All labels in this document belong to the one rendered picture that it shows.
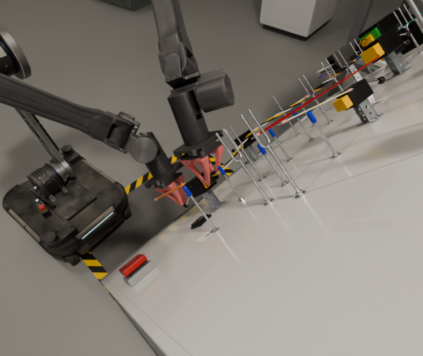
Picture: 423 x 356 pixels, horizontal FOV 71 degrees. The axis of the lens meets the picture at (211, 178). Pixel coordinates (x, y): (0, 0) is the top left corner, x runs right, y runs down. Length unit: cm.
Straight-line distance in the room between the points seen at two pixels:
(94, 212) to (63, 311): 54
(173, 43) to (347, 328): 57
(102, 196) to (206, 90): 140
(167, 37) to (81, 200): 137
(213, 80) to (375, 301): 47
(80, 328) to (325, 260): 165
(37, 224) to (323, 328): 180
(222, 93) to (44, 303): 163
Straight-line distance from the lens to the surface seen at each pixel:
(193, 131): 60
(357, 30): 140
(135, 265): 60
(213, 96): 57
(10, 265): 217
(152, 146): 66
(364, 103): 60
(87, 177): 202
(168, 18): 70
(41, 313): 195
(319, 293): 24
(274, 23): 417
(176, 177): 75
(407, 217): 27
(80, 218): 184
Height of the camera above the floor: 166
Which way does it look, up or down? 50 degrees down
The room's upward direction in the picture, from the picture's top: straight up
